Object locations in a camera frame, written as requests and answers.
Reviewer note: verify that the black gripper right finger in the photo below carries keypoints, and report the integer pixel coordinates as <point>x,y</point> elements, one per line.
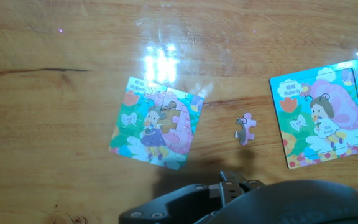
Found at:
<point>250,184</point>

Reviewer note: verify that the butterfly puzzle tray board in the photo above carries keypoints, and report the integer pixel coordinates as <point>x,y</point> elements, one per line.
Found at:
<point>306,137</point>

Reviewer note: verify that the pink jigsaw piece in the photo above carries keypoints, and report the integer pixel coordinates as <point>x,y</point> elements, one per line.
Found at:
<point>247,130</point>

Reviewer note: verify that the assembled butterfly jigsaw puzzle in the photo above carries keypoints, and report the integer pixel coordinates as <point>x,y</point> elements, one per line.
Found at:
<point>129,130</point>

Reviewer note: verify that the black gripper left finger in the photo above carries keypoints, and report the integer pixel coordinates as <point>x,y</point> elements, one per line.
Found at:
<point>179,202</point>

